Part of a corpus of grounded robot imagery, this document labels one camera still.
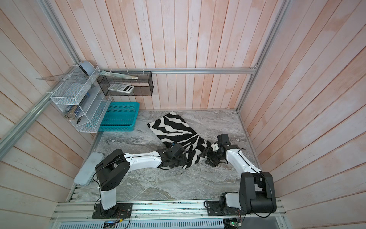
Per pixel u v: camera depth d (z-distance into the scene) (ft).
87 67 2.76
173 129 3.43
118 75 2.99
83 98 2.50
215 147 2.75
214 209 2.39
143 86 3.52
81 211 2.45
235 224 2.28
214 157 2.46
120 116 3.42
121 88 3.21
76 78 2.81
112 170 1.64
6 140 1.68
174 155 2.31
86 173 2.75
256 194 1.38
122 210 2.40
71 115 2.51
